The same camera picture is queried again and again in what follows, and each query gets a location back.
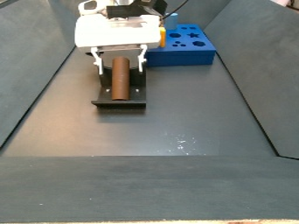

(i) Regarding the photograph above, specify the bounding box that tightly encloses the short yellow arch block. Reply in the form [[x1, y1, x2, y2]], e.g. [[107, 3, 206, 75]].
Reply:
[[159, 26, 166, 47]]

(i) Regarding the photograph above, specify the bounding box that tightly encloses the blue foam shape board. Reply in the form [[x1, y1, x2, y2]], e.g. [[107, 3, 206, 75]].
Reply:
[[146, 24, 217, 67]]

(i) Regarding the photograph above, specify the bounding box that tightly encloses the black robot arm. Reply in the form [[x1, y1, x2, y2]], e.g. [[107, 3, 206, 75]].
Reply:
[[75, 0, 173, 75]]

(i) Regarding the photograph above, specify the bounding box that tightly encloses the light blue cylinder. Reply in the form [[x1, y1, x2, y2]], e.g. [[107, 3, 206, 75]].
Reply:
[[165, 13, 178, 30]]

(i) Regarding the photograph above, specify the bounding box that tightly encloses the brown cylinder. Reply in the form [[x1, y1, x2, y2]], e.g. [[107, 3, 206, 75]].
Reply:
[[112, 57, 130, 101]]

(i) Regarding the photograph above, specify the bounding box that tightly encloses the dark grey curved cradle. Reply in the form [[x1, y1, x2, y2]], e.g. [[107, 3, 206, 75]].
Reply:
[[91, 56, 146, 109]]

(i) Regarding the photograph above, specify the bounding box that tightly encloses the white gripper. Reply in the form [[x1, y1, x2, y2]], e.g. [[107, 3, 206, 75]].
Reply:
[[75, 14, 162, 75]]

